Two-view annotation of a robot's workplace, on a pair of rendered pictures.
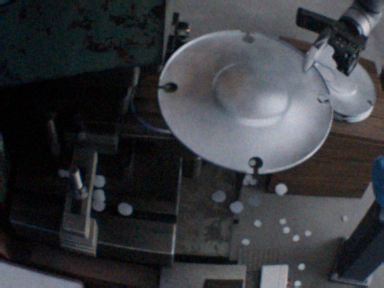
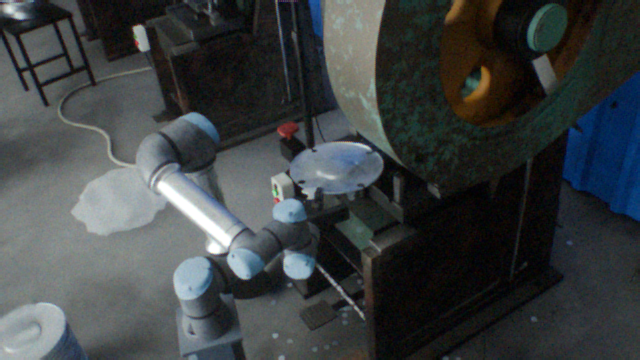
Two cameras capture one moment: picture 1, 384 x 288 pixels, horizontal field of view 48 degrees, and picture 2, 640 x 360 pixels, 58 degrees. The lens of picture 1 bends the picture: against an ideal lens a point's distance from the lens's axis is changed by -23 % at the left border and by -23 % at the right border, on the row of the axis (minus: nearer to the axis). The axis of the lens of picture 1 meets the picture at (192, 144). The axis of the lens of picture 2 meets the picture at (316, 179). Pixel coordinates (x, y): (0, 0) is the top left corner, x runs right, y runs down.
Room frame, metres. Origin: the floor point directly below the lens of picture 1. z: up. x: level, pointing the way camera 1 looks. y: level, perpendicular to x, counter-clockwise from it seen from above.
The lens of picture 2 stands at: (1.82, -0.82, 1.86)
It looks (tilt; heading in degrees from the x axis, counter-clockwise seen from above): 37 degrees down; 152
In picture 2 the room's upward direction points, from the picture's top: 7 degrees counter-clockwise
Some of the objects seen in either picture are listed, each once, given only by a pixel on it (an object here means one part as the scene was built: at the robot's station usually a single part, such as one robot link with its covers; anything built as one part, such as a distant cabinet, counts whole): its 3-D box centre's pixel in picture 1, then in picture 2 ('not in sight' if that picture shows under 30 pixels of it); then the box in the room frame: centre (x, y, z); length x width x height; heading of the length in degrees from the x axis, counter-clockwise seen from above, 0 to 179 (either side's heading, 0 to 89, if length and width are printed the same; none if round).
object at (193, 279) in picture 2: not in sight; (198, 284); (0.58, -0.60, 0.62); 0.13 x 0.12 x 0.14; 107
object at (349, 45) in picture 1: (343, 42); (306, 217); (0.73, -0.29, 0.81); 0.12 x 0.09 x 0.08; 142
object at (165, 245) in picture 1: (97, 136); (396, 165); (0.54, 0.16, 0.68); 0.45 x 0.30 x 0.06; 0
